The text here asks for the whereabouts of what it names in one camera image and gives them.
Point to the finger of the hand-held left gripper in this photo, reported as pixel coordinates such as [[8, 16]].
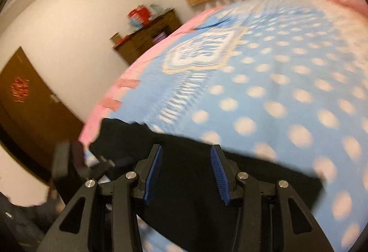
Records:
[[102, 167]]

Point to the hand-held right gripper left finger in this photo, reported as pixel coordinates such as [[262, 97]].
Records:
[[152, 174]]

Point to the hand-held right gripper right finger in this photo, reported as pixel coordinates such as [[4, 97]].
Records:
[[220, 174]]

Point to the black pants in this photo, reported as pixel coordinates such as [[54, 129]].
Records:
[[189, 183]]

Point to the brown wooden door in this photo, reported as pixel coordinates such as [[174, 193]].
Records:
[[31, 125]]

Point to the person's dark clothing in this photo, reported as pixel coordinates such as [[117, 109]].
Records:
[[26, 226]]

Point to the red door decoration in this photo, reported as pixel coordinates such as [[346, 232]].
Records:
[[19, 89]]

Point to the blue pink printed bedspread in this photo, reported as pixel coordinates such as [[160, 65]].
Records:
[[258, 74]]

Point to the brown cardboard box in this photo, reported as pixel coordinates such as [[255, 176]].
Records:
[[115, 38]]

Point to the brown wooden desk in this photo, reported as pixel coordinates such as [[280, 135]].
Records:
[[143, 39]]

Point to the red gift bag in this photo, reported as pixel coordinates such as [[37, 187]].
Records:
[[139, 15]]

